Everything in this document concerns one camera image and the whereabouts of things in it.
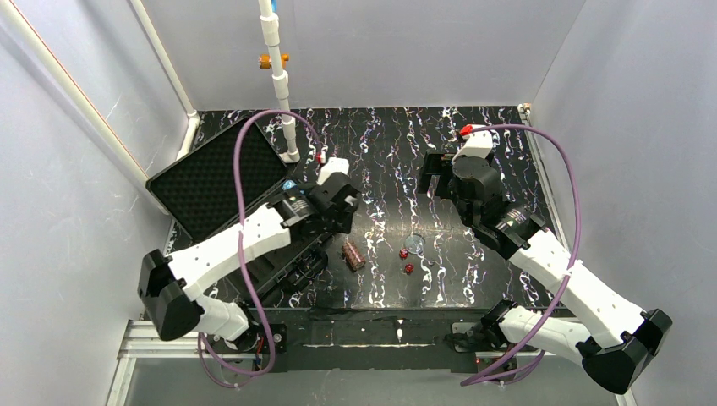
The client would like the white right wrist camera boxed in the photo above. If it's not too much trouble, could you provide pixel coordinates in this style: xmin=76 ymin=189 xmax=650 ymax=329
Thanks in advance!
xmin=452 ymin=125 xmax=494 ymax=163

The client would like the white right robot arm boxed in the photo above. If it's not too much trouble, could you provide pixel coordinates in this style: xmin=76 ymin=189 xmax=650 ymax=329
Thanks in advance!
xmin=419 ymin=152 xmax=673 ymax=394

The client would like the black poker set case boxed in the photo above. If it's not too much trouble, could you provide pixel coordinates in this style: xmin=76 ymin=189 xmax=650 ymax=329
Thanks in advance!
xmin=146 ymin=119 xmax=329 ymax=305

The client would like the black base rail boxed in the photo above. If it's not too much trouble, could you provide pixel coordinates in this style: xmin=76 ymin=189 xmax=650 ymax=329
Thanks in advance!
xmin=266 ymin=308 xmax=504 ymax=373

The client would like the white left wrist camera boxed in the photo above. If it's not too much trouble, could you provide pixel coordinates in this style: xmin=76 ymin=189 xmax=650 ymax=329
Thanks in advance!
xmin=317 ymin=157 xmax=349 ymax=185

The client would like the blue poker chip stack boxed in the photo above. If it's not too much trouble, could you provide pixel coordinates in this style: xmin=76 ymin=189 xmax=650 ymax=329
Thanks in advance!
xmin=282 ymin=179 xmax=299 ymax=191

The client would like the white corner pipe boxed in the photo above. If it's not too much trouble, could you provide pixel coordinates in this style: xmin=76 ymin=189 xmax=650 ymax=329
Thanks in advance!
xmin=129 ymin=0 xmax=200 ymax=161

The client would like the brown poker chip stack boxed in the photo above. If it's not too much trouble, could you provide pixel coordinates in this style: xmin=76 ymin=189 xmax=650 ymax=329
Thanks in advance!
xmin=342 ymin=240 xmax=366 ymax=272

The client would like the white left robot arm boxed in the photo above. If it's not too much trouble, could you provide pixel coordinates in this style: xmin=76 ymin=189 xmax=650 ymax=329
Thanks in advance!
xmin=138 ymin=173 xmax=360 ymax=341

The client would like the orange clamp on pole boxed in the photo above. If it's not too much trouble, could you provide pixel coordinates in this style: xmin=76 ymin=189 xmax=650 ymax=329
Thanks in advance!
xmin=258 ymin=52 xmax=291 ymax=70

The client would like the clear round dealer button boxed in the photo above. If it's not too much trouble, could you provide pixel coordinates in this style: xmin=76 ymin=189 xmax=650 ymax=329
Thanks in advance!
xmin=404 ymin=233 xmax=425 ymax=255

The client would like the white pvc pole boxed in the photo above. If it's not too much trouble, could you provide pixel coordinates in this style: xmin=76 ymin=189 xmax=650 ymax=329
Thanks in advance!
xmin=258 ymin=0 xmax=299 ymax=163

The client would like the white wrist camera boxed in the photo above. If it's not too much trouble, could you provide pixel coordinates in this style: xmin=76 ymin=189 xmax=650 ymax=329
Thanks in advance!
xmin=452 ymin=125 xmax=494 ymax=163
xmin=317 ymin=157 xmax=349 ymax=185

